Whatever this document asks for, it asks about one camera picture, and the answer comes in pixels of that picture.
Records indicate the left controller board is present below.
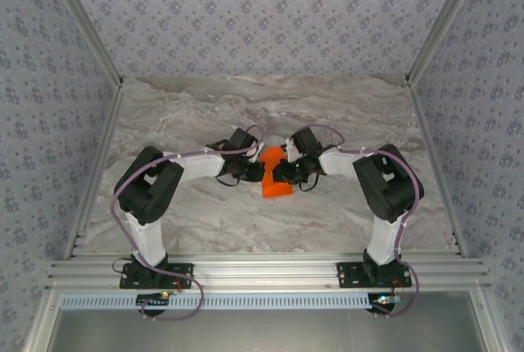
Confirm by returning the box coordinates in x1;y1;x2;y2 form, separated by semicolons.
136;292;171;312

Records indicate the grey metal panel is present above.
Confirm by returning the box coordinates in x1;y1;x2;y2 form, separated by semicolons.
28;290;504;352

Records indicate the right controller board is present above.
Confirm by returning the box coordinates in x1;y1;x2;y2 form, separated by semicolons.
368;292;404;314

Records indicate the aluminium frame post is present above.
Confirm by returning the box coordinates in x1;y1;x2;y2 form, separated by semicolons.
404;0;491;89
39;0;125;89

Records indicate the white slotted cable duct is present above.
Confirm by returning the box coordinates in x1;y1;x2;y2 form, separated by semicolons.
60;293;380;311

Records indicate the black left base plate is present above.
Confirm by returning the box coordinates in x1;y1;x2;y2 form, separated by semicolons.
119;262;194;290

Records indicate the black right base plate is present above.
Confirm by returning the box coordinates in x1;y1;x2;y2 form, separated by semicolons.
336;261;412;289

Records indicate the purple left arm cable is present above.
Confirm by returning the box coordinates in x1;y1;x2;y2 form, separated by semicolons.
112;123;267;323

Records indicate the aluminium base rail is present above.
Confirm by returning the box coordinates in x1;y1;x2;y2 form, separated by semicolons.
44;255;492;291

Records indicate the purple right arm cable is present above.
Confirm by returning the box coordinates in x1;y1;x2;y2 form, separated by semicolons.
291;123;425;319

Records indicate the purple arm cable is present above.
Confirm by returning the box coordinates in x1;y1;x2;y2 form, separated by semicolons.
291;123;425;319
112;123;267;323

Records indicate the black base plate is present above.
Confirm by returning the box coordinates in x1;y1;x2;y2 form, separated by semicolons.
336;261;412;289
119;262;194;290

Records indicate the aluminium side rail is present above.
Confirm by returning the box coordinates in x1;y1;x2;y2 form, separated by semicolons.
63;81;126;261
408;81;471;259

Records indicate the controller board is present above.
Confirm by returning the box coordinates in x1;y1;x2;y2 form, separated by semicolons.
368;292;404;314
136;292;171;312

